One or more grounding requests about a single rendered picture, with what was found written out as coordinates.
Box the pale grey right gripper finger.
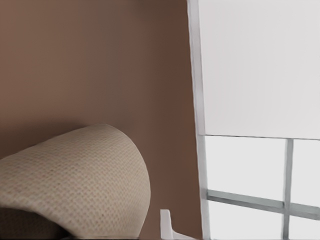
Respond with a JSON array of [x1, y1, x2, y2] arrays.
[[160, 209, 191, 240]]

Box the silver frame post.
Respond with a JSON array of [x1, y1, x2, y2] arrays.
[[281, 138, 295, 240], [205, 189, 320, 221], [186, 0, 211, 240]]

